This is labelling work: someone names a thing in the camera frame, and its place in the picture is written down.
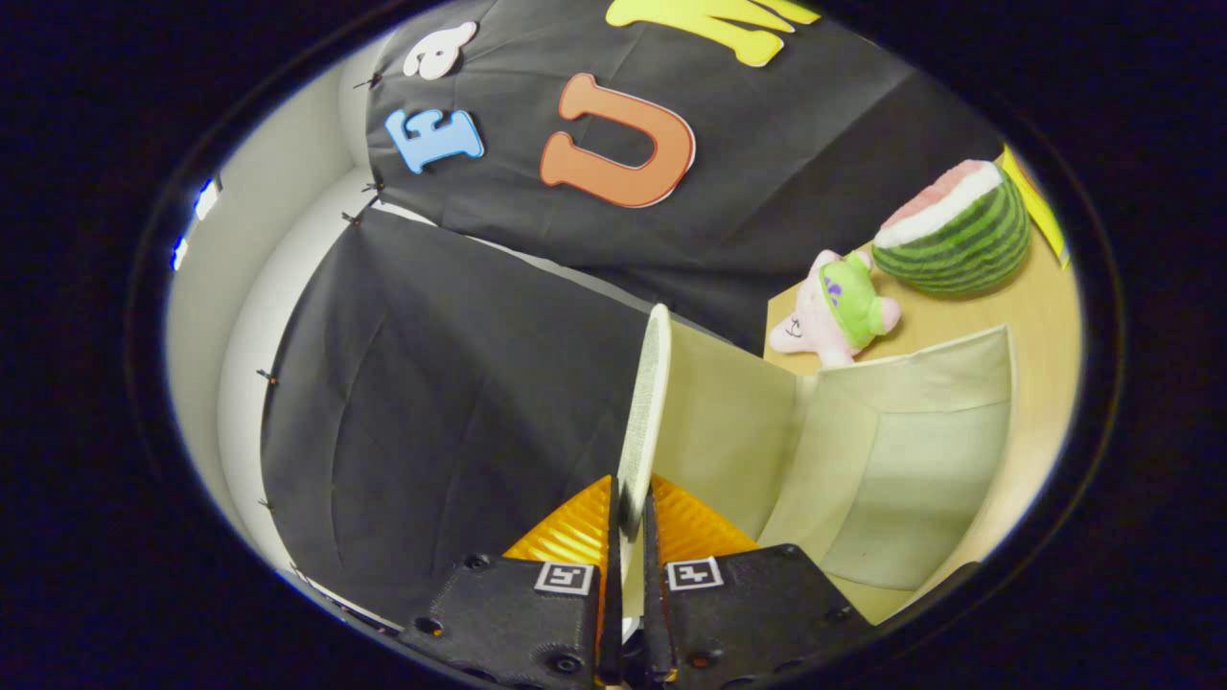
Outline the black backdrop cloth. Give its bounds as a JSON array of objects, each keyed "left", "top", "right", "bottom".
[{"left": 259, "top": 0, "right": 1007, "bottom": 624}]

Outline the beige fabric storage box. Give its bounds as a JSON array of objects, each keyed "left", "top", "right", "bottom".
[{"left": 616, "top": 304, "right": 1016, "bottom": 592}]

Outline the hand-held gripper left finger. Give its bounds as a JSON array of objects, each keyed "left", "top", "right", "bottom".
[{"left": 399, "top": 474, "right": 626, "bottom": 690}]

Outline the watermelon slice plush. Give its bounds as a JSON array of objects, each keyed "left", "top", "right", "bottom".
[{"left": 870, "top": 159, "right": 1032, "bottom": 296}]

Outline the pink plush toy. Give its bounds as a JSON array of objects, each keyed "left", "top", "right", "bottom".
[{"left": 767, "top": 249, "right": 902, "bottom": 370}]

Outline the yellow book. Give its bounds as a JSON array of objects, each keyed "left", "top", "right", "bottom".
[{"left": 997, "top": 144, "right": 1073, "bottom": 269}]

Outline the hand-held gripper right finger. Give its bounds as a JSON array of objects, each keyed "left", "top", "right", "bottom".
[{"left": 640, "top": 473, "right": 877, "bottom": 687}]

